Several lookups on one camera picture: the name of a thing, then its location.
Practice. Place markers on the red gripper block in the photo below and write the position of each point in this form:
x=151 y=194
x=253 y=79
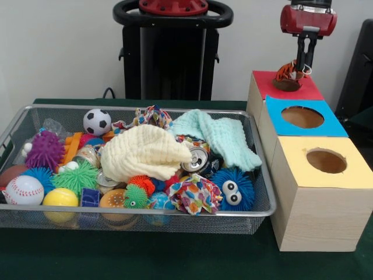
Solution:
x=309 y=20

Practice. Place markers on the orange tiger toy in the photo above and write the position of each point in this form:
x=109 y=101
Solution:
x=284 y=71

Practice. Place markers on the light blue muslin cloth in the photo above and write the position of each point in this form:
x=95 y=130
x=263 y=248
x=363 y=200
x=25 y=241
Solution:
x=230 y=140

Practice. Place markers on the cream muslin cloth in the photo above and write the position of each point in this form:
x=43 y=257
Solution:
x=140 y=151

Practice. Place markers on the wooden three-hole box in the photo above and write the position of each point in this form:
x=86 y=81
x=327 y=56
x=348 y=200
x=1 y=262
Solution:
x=320 y=204

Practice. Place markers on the shallow clear mesh bin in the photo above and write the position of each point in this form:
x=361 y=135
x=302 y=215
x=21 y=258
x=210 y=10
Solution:
x=204 y=224

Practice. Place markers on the black stand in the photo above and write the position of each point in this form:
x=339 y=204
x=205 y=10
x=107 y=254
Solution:
x=358 y=73

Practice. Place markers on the green covered side table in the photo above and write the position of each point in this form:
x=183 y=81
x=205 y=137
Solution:
x=365 y=116

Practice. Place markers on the crushed drink can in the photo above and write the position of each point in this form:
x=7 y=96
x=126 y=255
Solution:
x=198 y=163

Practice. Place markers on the blue spiky ball with eyes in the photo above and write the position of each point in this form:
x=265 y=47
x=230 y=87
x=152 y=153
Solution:
x=217 y=183

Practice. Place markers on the small soccer ball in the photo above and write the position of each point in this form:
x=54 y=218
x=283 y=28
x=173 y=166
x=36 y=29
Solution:
x=97 y=122

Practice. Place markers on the dark green table cloth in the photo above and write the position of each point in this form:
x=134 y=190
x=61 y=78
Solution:
x=145 y=256

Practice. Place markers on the green spiky ball with eyes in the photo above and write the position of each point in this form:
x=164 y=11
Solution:
x=75 y=178

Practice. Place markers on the purple spiky ball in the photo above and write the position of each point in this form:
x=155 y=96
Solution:
x=43 y=151

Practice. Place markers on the yellow smooth ball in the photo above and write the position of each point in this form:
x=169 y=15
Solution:
x=60 y=198

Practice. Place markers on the white baseball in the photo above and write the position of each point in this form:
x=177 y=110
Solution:
x=23 y=189

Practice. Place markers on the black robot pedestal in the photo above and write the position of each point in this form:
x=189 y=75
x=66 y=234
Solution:
x=175 y=58

